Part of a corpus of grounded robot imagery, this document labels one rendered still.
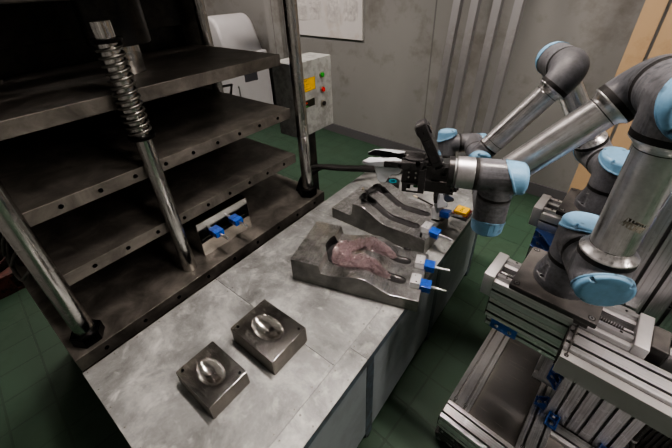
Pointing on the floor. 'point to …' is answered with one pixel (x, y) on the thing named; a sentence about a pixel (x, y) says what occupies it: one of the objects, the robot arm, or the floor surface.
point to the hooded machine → (256, 86)
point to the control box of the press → (318, 90)
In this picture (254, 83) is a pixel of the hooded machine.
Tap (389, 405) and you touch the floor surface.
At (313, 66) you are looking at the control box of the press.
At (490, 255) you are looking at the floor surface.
